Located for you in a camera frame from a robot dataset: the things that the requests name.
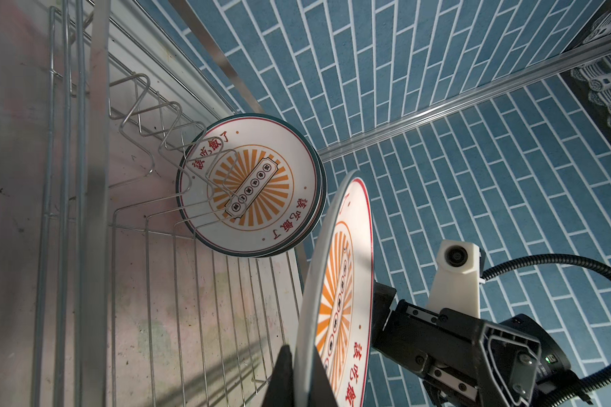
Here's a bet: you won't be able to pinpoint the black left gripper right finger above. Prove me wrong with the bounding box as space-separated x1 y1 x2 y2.
308 355 338 407

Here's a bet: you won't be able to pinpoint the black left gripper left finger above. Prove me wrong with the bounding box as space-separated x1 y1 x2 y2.
261 344 294 407

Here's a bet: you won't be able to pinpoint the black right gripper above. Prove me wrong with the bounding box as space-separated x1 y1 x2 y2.
371 283 541 406

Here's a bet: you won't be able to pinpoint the floral patterned plate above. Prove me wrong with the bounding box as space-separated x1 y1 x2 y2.
293 170 374 406

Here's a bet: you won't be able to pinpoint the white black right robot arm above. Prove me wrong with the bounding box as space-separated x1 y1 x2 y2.
371 283 593 406

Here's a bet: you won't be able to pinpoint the orange sunburst white plate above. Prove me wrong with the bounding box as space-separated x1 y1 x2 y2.
176 114 327 258

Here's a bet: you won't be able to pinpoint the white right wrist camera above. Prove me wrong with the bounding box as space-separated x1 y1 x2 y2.
426 240 485 318

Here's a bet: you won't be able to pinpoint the chrome wire dish rack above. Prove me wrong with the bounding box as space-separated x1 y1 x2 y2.
31 1 304 406

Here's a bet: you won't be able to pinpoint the aluminium front rail frame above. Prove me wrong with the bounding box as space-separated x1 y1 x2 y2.
561 1 611 147

